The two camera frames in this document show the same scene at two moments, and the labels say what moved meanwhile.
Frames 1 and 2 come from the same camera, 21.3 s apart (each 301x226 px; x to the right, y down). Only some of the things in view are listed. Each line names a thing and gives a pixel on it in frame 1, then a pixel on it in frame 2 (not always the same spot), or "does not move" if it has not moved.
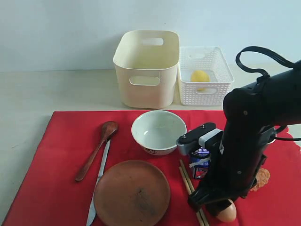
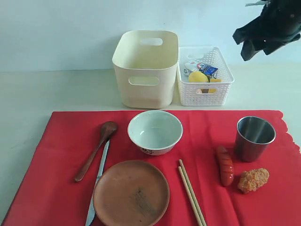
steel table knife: (91, 210) does not move
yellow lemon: (198, 76) does not move
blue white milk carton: (201, 162) to (206, 69)
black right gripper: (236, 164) to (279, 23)
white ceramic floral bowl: (157, 131) does not move
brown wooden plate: (132, 193) does not move
